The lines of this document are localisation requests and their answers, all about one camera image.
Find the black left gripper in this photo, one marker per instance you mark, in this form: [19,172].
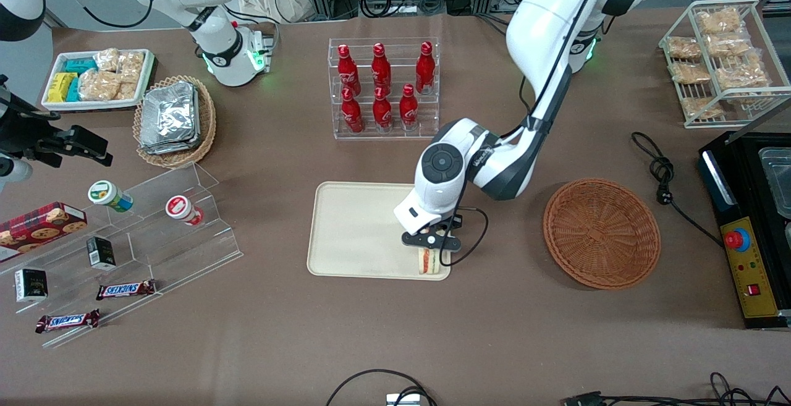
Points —
[458,224]

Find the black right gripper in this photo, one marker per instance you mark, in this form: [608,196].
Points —
[25,133]

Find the triangular sandwich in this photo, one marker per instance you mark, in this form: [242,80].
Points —
[427,262]

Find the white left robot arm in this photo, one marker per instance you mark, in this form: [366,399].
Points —
[544,23]

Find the white rectangular snack tray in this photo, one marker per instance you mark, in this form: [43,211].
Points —
[93,105]

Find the beige plastic tray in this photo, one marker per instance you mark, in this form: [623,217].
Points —
[358,230]

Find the light oval wicker basket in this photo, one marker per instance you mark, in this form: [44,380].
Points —
[207,122]

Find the round brown wicker basket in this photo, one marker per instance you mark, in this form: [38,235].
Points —
[599,233]

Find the green lid cup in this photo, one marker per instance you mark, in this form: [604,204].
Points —
[105,193]

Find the teal snack packet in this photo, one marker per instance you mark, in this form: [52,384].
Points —
[79,65]
[74,89]

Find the yellow snack packet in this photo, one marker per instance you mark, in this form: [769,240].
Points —
[59,86]

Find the red tartan cookie box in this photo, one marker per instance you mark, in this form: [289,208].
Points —
[37,227]

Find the silver foil packet stack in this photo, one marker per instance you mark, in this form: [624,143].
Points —
[170,115]

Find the red lid cup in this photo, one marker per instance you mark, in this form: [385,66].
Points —
[179,207]

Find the clear acrylic bottle rack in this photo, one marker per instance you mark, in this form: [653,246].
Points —
[395,134]

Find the small black white carton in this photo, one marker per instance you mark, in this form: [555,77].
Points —
[31,285]

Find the red cola bottle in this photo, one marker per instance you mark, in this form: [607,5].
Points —
[408,110]
[381,69]
[425,69]
[353,115]
[382,112]
[348,71]

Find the clear acrylic stepped display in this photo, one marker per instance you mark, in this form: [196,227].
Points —
[179,251]

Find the snickers chocolate bar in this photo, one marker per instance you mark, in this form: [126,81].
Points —
[126,289]
[68,321]

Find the small white device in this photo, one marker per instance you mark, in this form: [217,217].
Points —
[403,400]

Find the red emergency stop button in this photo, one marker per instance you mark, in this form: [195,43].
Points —
[737,240]

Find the clear bag of rice crackers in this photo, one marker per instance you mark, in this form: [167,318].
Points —
[689,73]
[683,47]
[741,73]
[728,43]
[701,108]
[717,21]

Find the black box with yellow panel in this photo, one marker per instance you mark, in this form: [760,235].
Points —
[751,282]

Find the clear plastic container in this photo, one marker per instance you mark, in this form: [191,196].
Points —
[778,183]

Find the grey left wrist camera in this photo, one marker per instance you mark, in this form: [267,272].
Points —
[429,242]

